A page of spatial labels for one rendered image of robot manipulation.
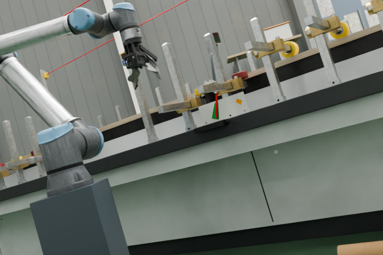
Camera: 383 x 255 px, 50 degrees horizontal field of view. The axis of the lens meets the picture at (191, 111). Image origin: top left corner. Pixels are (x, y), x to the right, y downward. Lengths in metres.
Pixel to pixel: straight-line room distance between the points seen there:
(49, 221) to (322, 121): 1.18
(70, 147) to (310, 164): 1.13
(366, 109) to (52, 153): 1.27
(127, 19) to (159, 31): 4.94
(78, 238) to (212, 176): 0.94
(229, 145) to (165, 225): 0.82
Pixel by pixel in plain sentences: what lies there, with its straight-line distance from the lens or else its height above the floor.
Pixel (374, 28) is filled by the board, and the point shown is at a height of 0.89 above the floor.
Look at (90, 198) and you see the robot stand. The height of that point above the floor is 0.55.
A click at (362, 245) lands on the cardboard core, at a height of 0.08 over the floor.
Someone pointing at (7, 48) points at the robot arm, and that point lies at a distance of 1.97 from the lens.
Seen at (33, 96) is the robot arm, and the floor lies 1.05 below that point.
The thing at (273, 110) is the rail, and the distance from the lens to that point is 1.87.
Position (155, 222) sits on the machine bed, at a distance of 2.67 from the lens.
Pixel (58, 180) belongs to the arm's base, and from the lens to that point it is 1.72.
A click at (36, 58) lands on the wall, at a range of 7.23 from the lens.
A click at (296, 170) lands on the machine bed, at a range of 2.14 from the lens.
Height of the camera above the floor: 0.66
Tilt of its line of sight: 4 degrees up
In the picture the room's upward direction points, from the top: 17 degrees counter-clockwise
